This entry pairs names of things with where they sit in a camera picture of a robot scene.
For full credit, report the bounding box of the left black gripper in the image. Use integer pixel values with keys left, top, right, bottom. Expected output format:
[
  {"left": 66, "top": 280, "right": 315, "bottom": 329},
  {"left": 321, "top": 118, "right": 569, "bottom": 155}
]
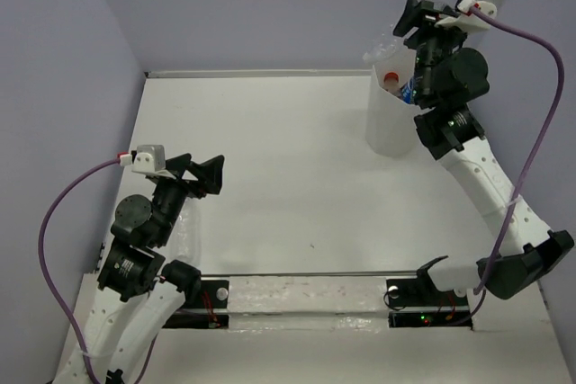
[{"left": 154, "top": 152, "right": 226, "bottom": 245}]

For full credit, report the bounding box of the red cap small bottle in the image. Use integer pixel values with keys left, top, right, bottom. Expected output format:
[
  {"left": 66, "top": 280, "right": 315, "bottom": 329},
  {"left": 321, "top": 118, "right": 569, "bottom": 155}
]
[{"left": 382, "top": 72, "right": 401, "bottom": 95}]

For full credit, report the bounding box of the metal rail front edge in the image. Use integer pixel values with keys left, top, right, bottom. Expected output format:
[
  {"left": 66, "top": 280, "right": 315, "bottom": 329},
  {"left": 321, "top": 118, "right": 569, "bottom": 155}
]
[{"left": 202, "top": 271, "right": 417, "bottom": 279}]

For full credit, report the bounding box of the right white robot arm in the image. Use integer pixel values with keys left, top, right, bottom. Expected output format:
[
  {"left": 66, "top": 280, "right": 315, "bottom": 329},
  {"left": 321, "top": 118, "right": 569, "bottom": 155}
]
[{"left": 392, "top": 0, "right": 575, "bottom": 305}]

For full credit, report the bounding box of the clear bottle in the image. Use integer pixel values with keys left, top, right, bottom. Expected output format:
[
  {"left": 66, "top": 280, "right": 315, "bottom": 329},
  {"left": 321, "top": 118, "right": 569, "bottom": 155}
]
[{"left": 363, "top": 0, "right": 451, "bottom": 66}]

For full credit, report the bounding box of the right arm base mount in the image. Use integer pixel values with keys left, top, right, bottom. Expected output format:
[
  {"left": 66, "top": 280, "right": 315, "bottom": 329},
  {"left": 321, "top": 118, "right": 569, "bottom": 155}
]
[{"left": 382, "top": 278, "right": 473, "bottom": 329}]

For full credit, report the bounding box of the white octagonal plastic bin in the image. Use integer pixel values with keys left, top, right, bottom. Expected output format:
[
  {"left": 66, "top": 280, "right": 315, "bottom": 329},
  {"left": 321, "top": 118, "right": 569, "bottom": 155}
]
[{"left": 365, "top": 48, "right": 422, "bottom": 157}]

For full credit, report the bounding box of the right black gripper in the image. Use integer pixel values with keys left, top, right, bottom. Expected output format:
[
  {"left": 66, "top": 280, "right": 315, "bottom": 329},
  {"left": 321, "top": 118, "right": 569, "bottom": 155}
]
[{"left": 393, "top": 0, "right": 471, "bottom": 106}]

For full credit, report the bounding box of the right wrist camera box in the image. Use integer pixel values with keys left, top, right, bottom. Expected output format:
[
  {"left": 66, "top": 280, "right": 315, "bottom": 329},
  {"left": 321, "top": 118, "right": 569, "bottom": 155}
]
[{"left": 435, "top": 0, "right": 502, "bottom": 33}]

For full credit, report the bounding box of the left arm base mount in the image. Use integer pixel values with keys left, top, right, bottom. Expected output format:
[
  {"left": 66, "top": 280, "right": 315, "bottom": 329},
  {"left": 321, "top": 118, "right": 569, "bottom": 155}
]
[{"left": 163, "top": 279, "right": 230, "bottom": 330}]

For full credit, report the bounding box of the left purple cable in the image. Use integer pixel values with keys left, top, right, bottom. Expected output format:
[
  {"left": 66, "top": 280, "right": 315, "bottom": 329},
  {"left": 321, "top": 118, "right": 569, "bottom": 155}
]
[{"left": 38, "top": 158, "right": 158, "bottom": 380}]

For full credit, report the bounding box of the blue label water bottle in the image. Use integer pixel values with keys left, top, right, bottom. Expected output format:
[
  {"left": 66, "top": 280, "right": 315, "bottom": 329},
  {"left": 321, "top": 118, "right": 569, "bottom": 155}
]
[{"left": 399, "top": 77, "right": 415, "bottom": 104}]

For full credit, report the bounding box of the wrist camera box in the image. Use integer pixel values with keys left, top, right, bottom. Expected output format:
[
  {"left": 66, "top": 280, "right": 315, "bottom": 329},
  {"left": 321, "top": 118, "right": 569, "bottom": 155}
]
[
  {"left": 132, "top": 145, "right": 166, "bottom": 175},
  {"left": 435, "top": 0, "right": 502, "bottom": 33}
]

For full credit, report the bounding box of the clear plastic bag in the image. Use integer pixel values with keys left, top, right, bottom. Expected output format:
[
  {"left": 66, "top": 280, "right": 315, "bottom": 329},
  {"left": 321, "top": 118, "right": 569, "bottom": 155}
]
[{"left": 170, "top": 203, "right": 202, "bottom": 267}]

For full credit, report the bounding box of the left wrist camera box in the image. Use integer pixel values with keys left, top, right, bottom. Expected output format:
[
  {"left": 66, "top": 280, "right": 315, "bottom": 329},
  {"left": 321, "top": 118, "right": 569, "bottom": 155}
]
[{"left": 132, "top": 145, "right": 166, "bottom": 175}]

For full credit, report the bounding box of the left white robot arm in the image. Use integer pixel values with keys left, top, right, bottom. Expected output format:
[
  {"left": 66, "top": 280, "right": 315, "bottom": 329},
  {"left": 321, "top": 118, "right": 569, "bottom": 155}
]
[{"left": 54, "top": 145, "right": 225, "bottom": 383}]

